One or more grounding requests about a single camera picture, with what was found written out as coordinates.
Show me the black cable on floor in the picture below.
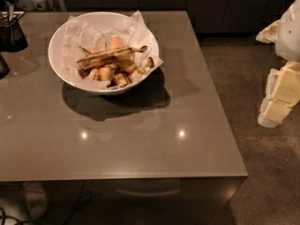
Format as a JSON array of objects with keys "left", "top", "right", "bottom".
[{"left": 0, "top": 206, "right": 26, "bottom": 225}]

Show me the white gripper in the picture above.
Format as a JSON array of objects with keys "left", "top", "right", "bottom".
[{"left": 256, "top": 0, "right": 300, "bottom": 128}]

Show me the white ceramic bowl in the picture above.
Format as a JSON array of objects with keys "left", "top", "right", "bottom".
[{"left": 47, "top": 11, "right": 160, "bottom": 97}]

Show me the banana pieces pile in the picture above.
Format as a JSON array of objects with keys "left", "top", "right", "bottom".
[{"left": 78, "top": 37, "right": 155, "bottom": 88}]

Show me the browned whole banana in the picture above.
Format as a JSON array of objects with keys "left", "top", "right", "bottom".
[{"left": 76, "top": 46, "right": 148, "bottom": 70}]

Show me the dark round object left edge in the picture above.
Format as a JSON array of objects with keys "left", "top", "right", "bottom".
[{"left": 0, "top": 54, "right": 9, "bottom": 79}]

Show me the white paper liner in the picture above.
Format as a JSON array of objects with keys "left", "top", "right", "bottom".
[{"left": 52, "top": 11, "right": 163, "bottom": 95}]

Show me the black mesh pen holder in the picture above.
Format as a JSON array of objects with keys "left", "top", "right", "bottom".
[{"left": 0, "top": 3, "right": 28, "bottom": 53}]

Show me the white plastic bottle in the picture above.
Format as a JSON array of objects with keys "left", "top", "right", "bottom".
[{"left": 32, "top": 0, "right": 47, "bottom": 11}]

